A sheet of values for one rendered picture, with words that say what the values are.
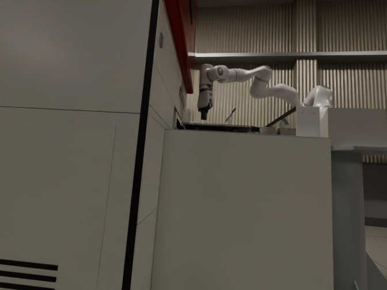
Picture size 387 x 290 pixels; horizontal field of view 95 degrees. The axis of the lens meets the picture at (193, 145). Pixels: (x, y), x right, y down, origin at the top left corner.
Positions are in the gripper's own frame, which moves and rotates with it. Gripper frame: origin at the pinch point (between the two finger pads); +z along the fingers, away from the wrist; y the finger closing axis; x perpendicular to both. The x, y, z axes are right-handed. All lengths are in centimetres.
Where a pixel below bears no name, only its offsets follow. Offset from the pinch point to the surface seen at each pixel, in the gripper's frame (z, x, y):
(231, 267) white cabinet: 64, 13, -36
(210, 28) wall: -219, -125, 146
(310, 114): 5, -14, -52
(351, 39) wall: -192, -289, -16
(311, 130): 12, -14, -52
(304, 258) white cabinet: 59, -5, -52
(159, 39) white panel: -9, 46, -31
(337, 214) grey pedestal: 48, -44, -52
